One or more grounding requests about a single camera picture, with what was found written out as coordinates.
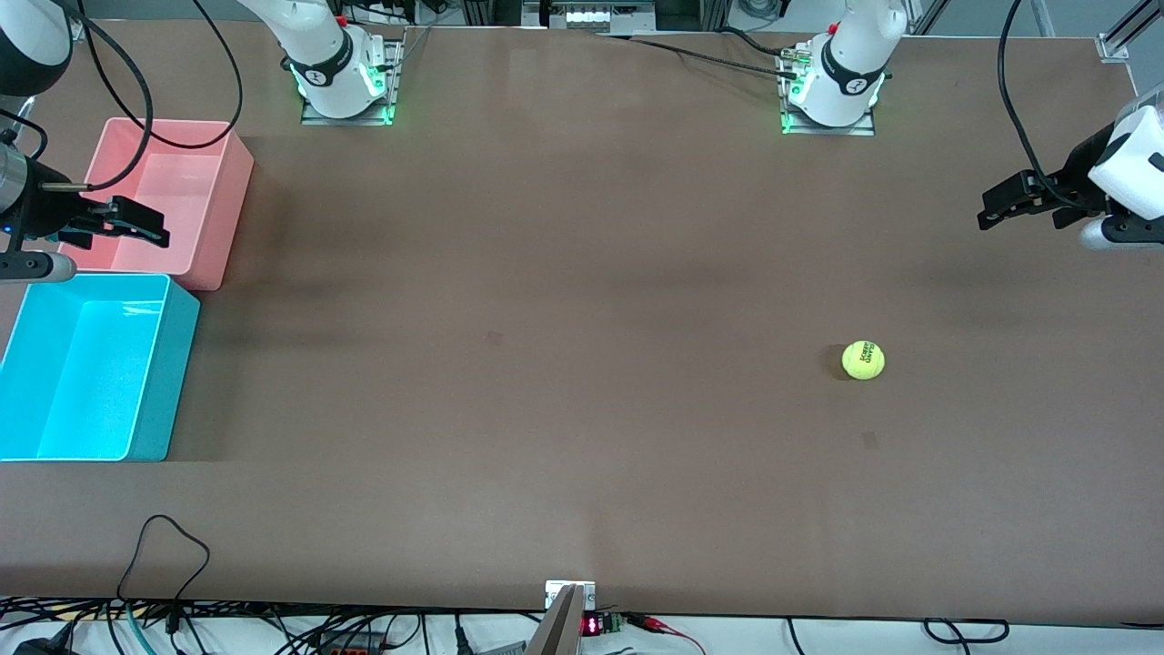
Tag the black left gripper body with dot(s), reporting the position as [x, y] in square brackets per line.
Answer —
[1071, 185]

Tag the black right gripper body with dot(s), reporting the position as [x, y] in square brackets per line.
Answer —
[45, 212]

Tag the yellow tennis ball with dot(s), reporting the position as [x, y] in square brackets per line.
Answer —
[863, 360]

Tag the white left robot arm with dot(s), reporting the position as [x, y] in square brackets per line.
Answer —
[846, 73]

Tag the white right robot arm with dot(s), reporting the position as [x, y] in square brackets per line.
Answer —
[318, 55]

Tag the pink plastic bin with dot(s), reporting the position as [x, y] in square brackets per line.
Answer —
[205, 182]

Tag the blue plastic bin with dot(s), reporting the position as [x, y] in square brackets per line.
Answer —
[91, 382]

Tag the black device with lights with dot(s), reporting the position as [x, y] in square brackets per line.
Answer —
[587, 16]

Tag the small red LED display board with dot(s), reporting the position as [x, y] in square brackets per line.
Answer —
[593, 625]

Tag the aluminium corner bracket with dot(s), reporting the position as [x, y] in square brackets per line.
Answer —
[77, 32]
[1111, 47]

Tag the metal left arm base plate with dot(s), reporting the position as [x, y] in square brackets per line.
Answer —
[859, 129]

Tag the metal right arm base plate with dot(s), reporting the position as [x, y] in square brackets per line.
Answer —
[395, 95]

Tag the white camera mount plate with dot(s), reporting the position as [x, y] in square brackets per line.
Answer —
[555, 591]

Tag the grey camera pole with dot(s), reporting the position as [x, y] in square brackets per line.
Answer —
[559, 628]

